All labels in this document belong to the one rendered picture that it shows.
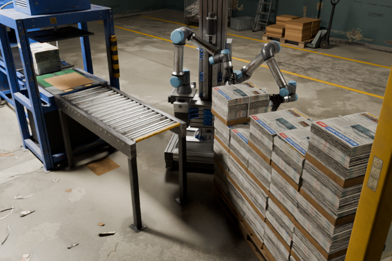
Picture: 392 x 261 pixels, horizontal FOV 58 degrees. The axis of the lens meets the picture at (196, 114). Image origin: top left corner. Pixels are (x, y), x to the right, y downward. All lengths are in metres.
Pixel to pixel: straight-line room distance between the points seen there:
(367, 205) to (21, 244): 2.57
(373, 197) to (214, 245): 1.74
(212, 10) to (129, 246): 2.15
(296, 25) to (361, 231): 7.61
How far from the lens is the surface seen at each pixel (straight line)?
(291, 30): 8.97
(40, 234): 3.28
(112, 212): 3.31
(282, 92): 3.13
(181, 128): 2.92
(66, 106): 3.52
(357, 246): 1.59
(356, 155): 1.78
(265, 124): 2.33
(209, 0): 3.39
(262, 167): 2.45
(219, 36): 3.43
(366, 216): 1.49
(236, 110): 2.77
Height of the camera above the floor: 2.08
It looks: 25 degrees down
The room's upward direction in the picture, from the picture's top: straight up
